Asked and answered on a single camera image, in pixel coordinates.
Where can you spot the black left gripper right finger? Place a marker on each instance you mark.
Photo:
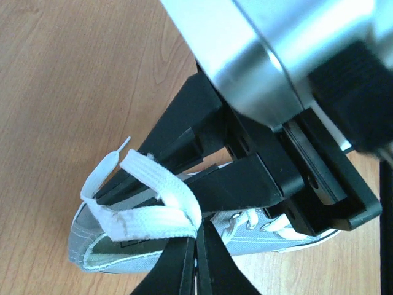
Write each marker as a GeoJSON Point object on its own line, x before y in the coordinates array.
{"type": "Point", "coordinates": [216, 271]}

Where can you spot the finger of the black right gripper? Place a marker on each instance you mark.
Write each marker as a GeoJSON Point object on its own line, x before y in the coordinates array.
{"type": "Point", "coordinates": [242, 184]}
{"type": "Point", "coordinates": [185, 133]}

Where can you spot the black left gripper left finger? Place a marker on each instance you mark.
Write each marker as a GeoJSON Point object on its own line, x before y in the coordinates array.
{"type": "Point", "coordinates": [174, 272]}

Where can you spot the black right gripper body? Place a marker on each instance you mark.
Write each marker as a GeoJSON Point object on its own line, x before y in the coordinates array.
{"type": "Point", "coordinates": [321, 188]}

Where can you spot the grey sneaker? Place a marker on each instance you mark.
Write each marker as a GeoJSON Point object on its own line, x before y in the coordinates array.
{"type": "Point", "coordinates": [245, 232]}

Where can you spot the white shoelace of sneaker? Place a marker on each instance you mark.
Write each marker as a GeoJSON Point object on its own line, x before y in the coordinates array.
{"type": "Point", "coordinates": [159, 204]}

